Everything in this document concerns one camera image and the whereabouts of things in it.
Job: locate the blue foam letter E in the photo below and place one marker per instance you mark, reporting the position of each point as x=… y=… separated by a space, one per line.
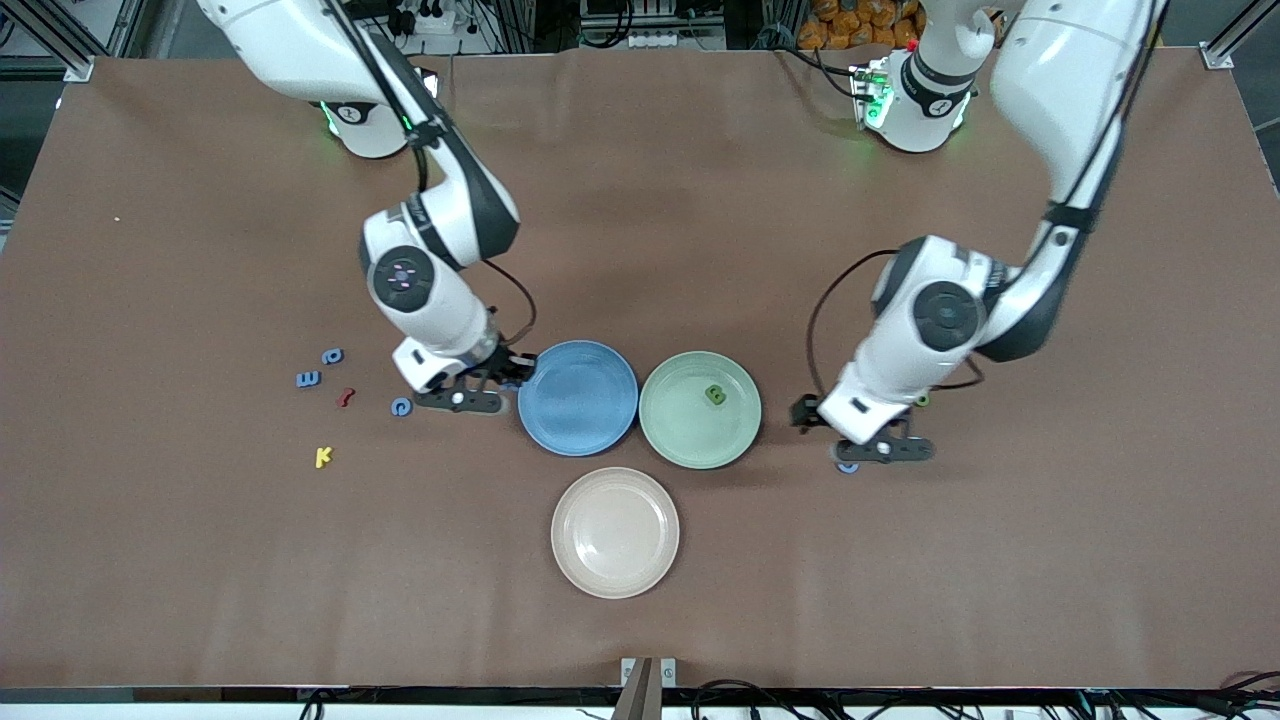
x=308 y=380

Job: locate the aluminium frame profile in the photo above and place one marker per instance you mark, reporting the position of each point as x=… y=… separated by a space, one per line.
x=1240 y=35
x=60 y=45

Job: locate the beige plate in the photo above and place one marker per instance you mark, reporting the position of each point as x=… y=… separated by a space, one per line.
x=615 y=535

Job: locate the green foam letter B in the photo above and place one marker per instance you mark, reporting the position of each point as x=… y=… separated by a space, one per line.
x=711 y=396

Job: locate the green plate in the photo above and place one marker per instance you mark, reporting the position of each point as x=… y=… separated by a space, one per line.
x=690 y=430

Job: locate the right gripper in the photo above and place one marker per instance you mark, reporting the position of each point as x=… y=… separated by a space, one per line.
x=503 y=365

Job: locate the blue foam letter C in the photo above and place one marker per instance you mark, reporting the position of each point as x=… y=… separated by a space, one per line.
x=394 y=407

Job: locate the white power strip with plugs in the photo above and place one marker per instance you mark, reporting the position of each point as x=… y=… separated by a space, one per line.
x=430 y=20

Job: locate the long white power strip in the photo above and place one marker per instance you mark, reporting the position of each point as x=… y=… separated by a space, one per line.
x=660 y=40

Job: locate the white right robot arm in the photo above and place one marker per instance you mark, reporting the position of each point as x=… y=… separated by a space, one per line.
x=440 y=310

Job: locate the blue plate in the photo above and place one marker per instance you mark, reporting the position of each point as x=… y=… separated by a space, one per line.
x=578 y=400

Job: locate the metal bracket at table edge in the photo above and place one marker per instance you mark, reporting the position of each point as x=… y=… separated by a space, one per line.
x=628 y=672

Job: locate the slanted aluminium strut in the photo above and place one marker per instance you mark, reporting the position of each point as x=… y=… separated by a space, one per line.
x=128 y=30

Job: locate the bag of orange fruits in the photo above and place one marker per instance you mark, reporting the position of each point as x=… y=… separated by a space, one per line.
x=850 y=25

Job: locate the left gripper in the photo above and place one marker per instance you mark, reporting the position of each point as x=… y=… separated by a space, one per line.
x=806 y=411

